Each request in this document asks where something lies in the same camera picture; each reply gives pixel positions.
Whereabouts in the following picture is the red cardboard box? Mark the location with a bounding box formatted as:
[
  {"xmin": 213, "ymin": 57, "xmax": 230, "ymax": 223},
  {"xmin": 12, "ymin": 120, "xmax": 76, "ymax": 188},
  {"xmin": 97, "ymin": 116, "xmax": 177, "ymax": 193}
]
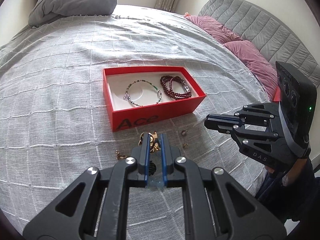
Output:
[{"xmin": 102, "ymin": 66, "xmax": 207, "ymax": 132}]

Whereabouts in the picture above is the grey checked bedspread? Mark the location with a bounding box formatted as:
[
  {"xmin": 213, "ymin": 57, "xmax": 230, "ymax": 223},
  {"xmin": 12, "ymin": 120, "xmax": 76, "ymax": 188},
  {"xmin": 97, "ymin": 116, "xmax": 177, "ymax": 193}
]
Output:
[{"xmin": 0, "ymin": 4, "xmax": 278, "ymax": 233}]

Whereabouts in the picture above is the dark red bead bracelet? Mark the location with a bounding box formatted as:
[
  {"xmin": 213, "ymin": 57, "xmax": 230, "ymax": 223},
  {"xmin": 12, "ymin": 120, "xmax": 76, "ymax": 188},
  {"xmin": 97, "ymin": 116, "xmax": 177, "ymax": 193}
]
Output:
[{"xmin": 160, "ymin": 75, "xmax": 192, "ymax": 101}]

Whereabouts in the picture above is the pink velvet pillow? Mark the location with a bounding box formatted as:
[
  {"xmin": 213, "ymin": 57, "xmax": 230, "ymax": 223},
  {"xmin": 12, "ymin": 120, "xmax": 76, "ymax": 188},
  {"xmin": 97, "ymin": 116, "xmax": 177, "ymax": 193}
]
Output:
[
  {"xmin": 184, "ymin": 12, "xmax": 244, "ymax": 43},
  {"xmin": 222, "ymin": 40, "xmax": 279, "ymax": 102}
]

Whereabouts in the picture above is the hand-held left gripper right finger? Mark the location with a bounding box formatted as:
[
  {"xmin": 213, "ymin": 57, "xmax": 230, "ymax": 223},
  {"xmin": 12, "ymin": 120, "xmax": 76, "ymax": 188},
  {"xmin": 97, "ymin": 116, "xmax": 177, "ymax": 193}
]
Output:
[{"xmin": 160, "ymin": 133, "xmax": 287, "ymax": 240}]

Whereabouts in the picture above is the gold chain bracelet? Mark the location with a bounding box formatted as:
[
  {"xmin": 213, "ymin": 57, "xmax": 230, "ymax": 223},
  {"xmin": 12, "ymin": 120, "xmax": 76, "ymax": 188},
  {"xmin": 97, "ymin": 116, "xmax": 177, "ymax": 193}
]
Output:
[{"xmin": 137, "ymin": 130, "xmax": 162, "ymax": 153}]

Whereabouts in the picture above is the person's right hand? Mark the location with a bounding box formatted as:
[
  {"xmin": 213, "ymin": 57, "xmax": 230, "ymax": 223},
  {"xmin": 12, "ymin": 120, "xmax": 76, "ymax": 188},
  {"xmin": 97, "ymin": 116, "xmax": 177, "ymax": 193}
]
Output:
[{"xmin": 285, "ymin": 155, "xmax": 312, "ymax": 184}]

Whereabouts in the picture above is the grey pillow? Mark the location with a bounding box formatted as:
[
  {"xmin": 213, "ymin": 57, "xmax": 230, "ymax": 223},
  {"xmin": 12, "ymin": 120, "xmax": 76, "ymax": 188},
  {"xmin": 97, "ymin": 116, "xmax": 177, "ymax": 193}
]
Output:
[{"xmin": 28, "ymin": 0, "xmax": 118, "ymax": 26}]

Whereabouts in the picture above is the person's right forearm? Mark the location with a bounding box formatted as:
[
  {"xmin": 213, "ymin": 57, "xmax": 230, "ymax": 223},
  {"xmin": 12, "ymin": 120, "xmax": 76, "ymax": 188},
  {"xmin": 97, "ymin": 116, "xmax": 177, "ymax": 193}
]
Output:
[{"xmin": 255, "ymin": 160, "xmax": 316, "ymax": 222}]

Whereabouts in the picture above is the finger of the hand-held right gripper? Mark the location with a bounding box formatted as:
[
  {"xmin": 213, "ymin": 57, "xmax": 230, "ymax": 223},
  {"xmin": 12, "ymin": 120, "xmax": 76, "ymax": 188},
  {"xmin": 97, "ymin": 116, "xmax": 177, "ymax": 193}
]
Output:
[
  {"xmin": 206, "ymin": 102, "xmax": 280, "ymax": 126},
  {"xmin": 204, "ymin": 121, "xmax": 283, "ymax": 163}
]

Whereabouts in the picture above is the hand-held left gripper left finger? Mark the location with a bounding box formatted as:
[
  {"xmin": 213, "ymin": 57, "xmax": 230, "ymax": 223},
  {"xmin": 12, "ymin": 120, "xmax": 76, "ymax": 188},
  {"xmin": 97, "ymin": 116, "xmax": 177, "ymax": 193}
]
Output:
[{"xmin": 22, "ymin": 132, "xmax": 150, "ymax": 240}]

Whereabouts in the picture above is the thin multicolour beaded bracelet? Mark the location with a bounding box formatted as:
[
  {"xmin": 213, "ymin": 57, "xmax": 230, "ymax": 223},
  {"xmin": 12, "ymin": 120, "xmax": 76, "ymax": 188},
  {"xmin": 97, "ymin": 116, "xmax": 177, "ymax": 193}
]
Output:
[{"xmin": 124, "ymin": 79, "xmax": 163, "ymax": 107}]

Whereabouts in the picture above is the grey quilted headboard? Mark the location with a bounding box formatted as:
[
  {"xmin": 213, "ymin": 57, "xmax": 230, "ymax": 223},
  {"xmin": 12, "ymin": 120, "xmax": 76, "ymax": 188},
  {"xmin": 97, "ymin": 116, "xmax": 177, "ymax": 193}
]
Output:
[{"xmin": 198, "ymin": 0, "xmax": 320, "ymax": 95}]

